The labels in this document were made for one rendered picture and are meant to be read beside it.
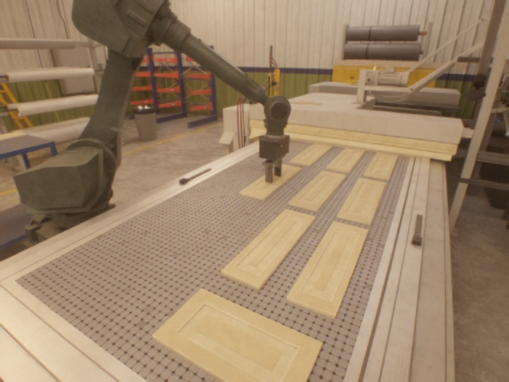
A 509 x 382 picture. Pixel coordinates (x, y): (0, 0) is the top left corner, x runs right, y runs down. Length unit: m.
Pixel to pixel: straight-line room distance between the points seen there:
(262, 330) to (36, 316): 0.83
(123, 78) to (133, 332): 1.59
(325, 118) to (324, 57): 4.55
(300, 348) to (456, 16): 7.00
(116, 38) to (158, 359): 1.52
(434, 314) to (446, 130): 2.12
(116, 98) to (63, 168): 0.59
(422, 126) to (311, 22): 5.26
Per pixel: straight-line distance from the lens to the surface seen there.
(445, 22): 7.44
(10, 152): 3.11
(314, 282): 1.28
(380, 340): 1.16
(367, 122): 3.22
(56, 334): 1.28
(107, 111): 2.27
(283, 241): 1.50
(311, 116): 3.37
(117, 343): 1.17
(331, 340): 1.12
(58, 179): 2.06
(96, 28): 1.88
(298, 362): 1.03
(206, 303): 1.18
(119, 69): 2.22
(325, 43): 7.79
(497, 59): 3.40
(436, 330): 1.31
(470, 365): 2.47
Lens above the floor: 1.73
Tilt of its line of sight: 25 degrees down
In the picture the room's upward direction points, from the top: straight up
